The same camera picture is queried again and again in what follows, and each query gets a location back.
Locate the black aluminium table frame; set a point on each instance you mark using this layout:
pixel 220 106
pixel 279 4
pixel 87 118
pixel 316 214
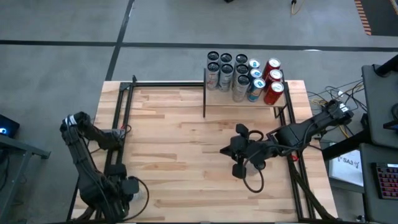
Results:
pixel 174 84

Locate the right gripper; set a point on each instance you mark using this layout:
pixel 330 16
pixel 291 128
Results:
pixel 258 151

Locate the backlit black keyboard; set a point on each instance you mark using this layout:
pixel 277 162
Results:
pixel 388 182

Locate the grey metal stand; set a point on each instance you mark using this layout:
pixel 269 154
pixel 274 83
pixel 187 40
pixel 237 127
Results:
pixel 18 144

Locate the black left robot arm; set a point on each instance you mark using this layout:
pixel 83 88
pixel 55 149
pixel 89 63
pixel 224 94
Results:
pixel 81 155

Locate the white printed sign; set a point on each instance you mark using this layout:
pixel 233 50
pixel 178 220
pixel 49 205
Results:
pixel 346 168

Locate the Celsius can with orange print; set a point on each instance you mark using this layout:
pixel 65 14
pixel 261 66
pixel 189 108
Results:
pixel 241 58

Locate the black box with blue light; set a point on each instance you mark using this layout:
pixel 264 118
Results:
pixel 9 124

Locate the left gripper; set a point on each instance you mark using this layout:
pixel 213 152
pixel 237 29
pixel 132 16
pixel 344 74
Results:
pixel 124 189

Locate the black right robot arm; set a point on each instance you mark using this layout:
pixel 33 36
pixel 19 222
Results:
pixel 311 126

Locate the black mat with orange stripes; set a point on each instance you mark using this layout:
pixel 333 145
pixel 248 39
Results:
pixel 379 18

